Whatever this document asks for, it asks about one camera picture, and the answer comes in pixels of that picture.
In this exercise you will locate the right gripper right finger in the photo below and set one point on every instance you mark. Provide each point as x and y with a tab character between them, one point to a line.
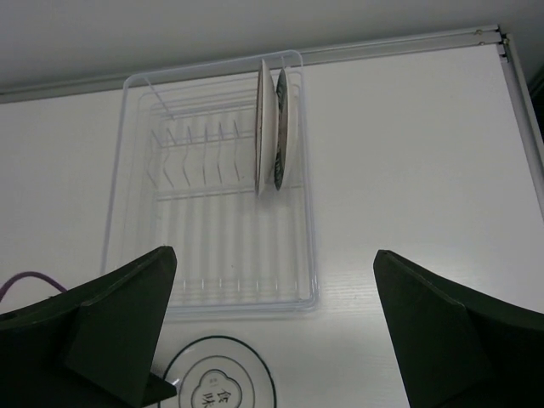
457	347

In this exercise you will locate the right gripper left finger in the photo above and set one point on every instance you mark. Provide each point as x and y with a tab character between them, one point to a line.
93	345

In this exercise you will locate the white plate dark rim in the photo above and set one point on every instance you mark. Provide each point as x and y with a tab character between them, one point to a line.
219	371

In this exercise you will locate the orange sunburst plate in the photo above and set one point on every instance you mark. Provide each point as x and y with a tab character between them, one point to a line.
266	128

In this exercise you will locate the green rimmed plate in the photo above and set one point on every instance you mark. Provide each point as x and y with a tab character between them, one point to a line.
287	128

